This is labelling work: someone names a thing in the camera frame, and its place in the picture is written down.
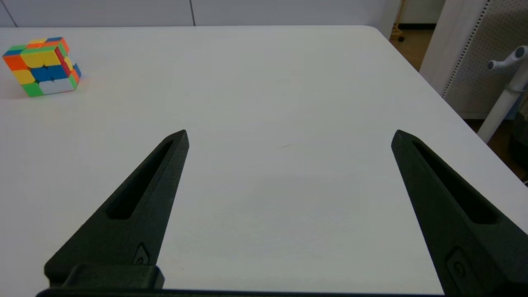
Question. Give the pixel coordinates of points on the wooden stand with caster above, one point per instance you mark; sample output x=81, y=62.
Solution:
x=398, y=31

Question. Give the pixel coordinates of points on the multicoloured rubiks cube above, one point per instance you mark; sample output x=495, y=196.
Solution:
x=41, y=66

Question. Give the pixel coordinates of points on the white perforated panel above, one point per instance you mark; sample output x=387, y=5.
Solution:
x=495, y=24

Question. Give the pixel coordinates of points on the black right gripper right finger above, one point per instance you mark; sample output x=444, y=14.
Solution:
x=462, y=231

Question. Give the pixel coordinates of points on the white desk leg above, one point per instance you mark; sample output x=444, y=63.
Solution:
x=501, y=107

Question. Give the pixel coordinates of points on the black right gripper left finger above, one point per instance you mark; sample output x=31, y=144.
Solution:
x=132, y=231

